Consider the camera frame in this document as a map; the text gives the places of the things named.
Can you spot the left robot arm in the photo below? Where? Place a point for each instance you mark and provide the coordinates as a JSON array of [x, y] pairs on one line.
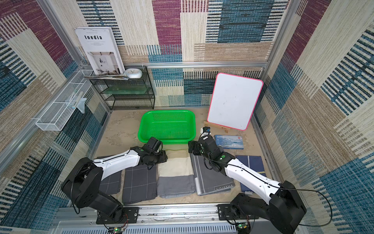
[[82, 184]]

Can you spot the black wire shelf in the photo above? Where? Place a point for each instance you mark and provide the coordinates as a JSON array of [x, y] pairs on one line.
[[123, 93]]

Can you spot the green plastic basket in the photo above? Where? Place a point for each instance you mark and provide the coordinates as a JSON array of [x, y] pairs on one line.
[[168, 126]]

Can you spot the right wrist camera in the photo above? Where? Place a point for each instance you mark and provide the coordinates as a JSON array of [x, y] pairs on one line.
[[205, 131]]

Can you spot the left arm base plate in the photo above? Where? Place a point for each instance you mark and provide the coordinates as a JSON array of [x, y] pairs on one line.
[[120, 216]]

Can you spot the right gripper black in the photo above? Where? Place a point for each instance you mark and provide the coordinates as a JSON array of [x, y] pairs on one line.
[[194, 147]]

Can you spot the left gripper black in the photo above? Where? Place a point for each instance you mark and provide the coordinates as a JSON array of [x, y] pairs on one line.
[[163, 157]]

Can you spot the grey striped pillowcase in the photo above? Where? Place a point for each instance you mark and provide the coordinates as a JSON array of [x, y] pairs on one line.
[[208, 181]]

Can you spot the white round bowl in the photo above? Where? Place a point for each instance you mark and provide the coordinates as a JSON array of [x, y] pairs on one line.
[[133, 73]]

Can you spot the dark grey checked pillowcase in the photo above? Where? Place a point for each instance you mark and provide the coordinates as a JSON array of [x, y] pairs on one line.
[[112, 184], [140, 184]]

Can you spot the Inedia magazine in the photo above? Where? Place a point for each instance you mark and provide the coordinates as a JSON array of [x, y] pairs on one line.
[[100, 47]]

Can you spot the pink framed whiteboard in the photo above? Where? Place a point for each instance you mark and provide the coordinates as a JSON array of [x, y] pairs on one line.
[[233, 101]]

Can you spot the wooden whiteboard stand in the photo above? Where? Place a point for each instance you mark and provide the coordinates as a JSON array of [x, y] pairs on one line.
[[208, 124]]

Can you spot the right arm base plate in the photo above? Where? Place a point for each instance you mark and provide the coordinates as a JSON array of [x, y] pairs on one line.
[[232, 212]]

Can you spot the navy blue folded pillowcase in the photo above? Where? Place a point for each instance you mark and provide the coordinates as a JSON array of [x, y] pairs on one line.
[[255, 163]]

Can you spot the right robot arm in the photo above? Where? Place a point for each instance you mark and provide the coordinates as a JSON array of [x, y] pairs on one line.
[[277, 202]]

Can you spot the white wire wall basket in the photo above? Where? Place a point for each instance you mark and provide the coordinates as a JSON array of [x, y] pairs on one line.
[[68, 100]]

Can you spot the beige white grey pillowcase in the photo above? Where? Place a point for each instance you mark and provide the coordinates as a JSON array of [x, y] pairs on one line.
[[175, 176]]

